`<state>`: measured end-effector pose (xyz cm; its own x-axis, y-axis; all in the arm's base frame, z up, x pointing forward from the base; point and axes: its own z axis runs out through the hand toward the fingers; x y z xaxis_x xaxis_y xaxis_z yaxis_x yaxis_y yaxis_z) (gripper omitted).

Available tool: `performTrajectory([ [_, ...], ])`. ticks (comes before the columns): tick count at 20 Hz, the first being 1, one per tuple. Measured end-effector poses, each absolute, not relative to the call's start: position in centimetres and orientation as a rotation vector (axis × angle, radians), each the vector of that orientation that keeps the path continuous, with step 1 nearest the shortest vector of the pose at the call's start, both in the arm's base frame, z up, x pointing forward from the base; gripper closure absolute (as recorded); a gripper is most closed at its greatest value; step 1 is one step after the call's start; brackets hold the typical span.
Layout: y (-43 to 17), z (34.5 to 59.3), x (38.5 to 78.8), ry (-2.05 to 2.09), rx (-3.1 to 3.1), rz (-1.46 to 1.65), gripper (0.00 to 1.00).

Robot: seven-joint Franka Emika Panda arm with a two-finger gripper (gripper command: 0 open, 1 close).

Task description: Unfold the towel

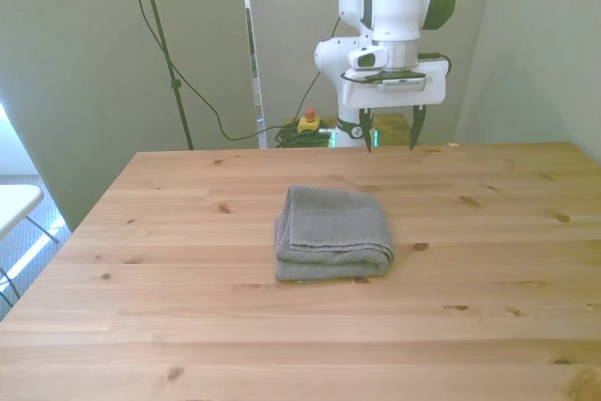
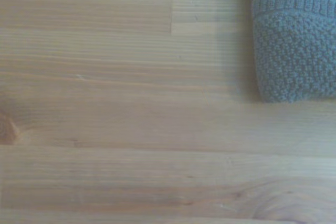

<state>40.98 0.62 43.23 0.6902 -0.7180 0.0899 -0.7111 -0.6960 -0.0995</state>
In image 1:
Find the white vertical panel strip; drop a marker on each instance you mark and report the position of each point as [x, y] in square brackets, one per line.
[251, 44]

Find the yellow emergency stop button box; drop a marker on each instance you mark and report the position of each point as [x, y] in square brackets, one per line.
[310, 123]

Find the black camera stand pole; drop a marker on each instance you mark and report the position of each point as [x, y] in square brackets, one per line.
[162, 44]

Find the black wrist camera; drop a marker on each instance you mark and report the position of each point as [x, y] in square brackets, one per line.
[399, 81]

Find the grey towel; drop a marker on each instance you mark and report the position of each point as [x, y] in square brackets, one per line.
[333, 236]

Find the white folding table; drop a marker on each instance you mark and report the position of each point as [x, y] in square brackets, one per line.
[16, 206]

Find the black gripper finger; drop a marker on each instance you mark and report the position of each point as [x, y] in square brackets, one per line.
[417, 128]
[366, 131]

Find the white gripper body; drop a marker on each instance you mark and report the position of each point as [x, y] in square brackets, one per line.
[434, 86]

